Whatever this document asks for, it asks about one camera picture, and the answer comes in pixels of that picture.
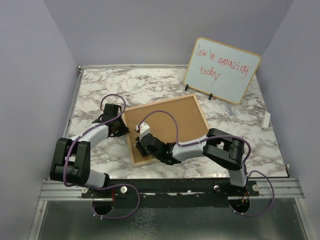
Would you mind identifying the wooden picture frame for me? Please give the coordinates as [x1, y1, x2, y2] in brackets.
[122, 93, 210, 168]

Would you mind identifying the brown cardboard backing board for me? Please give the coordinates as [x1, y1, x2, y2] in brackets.
[125, 96, 207, 164]

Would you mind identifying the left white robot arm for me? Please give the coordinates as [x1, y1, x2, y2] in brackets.
[49, 103, 129, 198]

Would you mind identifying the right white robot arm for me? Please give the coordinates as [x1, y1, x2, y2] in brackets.
[135, 128, 251, 196]

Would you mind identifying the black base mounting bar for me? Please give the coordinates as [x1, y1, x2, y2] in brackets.
[82, 177, 261, 209]

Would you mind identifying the yellow-rimmed whiteboard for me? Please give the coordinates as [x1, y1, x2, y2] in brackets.
[183, 37, 261, 105]

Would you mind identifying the white whiteboard eraser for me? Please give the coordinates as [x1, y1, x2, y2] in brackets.
[260, 111, 271, 130]

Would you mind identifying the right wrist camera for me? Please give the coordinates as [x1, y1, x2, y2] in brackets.
[135, 121, 151, 141]

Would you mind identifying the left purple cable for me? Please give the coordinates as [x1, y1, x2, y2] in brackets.
[62, 93, 141, 220]

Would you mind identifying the purple cable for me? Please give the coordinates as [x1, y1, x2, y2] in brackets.
[134, 110, 276, 218]
[62, 93, 141, 220]

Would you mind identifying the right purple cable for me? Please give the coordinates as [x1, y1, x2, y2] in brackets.
[134, 110, 276, 218]

